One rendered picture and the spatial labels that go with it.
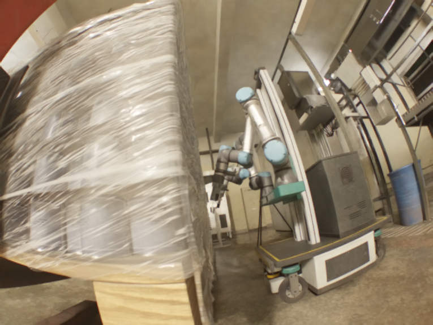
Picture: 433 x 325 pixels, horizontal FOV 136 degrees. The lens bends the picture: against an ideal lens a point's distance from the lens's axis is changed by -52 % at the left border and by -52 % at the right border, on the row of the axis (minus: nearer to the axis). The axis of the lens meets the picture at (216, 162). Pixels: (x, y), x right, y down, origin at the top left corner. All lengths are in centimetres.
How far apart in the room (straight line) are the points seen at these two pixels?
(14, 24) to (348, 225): 162
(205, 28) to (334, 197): 444
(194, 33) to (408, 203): 506
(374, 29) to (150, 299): 248
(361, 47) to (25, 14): 261
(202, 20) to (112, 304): 472
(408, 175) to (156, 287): 221
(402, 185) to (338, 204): 118
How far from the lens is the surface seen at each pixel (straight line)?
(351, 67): 265
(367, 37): 247
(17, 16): 57
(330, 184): 121
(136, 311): 20
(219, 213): 665
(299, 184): 105
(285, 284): 113
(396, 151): 817
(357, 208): 131
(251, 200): 795
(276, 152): 94
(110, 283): 20
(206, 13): 464
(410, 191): 224
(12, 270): 43
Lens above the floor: 58
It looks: 19 degrees up
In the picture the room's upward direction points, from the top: 10 degrees counter-clockwise
